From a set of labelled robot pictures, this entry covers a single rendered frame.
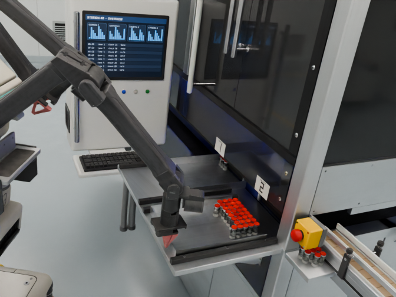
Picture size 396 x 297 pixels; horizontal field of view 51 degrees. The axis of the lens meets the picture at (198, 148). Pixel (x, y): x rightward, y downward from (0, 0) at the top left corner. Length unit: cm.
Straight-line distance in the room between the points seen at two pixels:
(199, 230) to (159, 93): 87
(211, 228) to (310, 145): 48
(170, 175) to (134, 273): 147
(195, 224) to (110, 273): 117
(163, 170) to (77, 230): 179
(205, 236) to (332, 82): 66
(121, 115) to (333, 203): 79
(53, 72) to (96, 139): 107
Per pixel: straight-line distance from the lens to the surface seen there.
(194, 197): 124
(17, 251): 279
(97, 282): 254
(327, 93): 124
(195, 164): 191
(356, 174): 149
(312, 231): 135
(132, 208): 251
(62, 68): 106
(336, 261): 146
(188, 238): 144
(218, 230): 150
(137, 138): 113
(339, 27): 122
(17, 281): 219
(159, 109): 214
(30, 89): 113
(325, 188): 142
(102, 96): 105
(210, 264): 136
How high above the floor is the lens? 177
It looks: 25 degrees down
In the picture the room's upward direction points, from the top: 8 degrees clockwise
